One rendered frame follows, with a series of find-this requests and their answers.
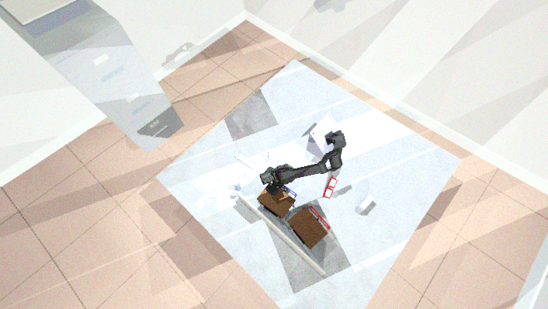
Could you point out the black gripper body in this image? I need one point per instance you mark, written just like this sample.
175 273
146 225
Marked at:
271 188

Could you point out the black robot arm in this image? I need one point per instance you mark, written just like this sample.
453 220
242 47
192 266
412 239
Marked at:
283 174

